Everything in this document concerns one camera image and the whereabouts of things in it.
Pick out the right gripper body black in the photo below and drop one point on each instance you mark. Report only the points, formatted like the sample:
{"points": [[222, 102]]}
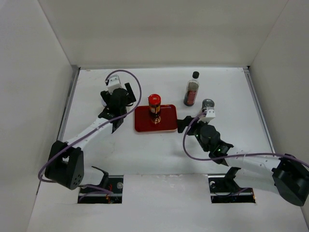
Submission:
{"points": [[195, 130]]}

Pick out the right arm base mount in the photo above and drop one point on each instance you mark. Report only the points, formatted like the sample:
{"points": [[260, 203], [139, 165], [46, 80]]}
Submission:
{"points": [[224, 189]]}

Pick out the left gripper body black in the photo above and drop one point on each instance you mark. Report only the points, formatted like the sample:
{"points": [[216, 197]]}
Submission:
{"points": [[107, 96]]}

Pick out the red lid chili sauce jar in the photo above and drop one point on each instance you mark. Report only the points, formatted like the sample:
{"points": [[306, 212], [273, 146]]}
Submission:
{"points": [[154, 102]]}

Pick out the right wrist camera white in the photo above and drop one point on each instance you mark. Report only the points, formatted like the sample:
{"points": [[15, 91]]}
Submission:
{"points": [[208, 115]]}

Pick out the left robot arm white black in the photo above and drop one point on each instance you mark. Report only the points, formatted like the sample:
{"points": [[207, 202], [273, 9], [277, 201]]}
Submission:
{"points": [[66, 163]]}

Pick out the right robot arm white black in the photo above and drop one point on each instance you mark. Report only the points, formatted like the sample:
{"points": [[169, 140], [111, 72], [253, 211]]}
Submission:
{"points": [[282, 174]]}

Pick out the silver lid white shaker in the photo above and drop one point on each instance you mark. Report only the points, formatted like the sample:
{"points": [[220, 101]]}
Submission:
{"points": [[206, 104]]}

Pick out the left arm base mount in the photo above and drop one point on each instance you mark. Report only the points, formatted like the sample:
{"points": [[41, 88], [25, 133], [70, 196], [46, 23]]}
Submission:
{"points": [[103, 189]]}

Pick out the tall dark sauce bottle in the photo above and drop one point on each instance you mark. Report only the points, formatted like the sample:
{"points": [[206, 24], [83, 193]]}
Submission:
{"points": [[191, 90]]}

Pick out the red rectangular tray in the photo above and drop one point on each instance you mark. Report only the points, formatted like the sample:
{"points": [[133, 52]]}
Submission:
{"points": [[146, 121]]}

